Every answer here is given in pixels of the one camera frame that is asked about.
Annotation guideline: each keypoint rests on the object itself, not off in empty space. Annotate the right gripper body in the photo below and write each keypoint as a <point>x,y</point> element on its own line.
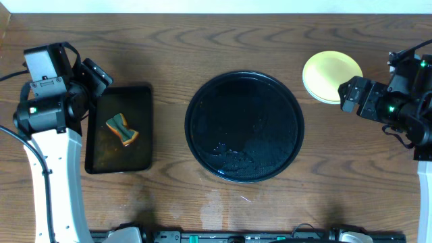
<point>378,104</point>

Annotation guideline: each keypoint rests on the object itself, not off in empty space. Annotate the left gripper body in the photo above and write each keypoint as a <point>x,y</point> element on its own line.
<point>97,74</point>

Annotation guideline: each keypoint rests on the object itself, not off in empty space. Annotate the yellow plate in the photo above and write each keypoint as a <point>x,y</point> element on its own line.
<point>329,68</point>

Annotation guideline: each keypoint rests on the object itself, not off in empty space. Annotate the orange green scrub sponge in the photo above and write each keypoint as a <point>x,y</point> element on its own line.
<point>119,126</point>

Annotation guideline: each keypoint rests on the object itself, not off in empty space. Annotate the pale blue plate back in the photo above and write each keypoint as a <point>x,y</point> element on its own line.
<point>324,94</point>

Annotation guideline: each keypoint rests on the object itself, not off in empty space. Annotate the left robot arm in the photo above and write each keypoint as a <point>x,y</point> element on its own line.
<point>48,119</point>

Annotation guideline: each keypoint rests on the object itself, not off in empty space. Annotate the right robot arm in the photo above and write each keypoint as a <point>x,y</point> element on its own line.
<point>403,105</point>

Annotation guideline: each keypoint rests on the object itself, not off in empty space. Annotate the black rectangular tray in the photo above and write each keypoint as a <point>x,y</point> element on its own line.
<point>105,152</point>

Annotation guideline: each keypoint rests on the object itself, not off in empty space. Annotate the round black serving tray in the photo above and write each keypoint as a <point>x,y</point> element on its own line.
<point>244,126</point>

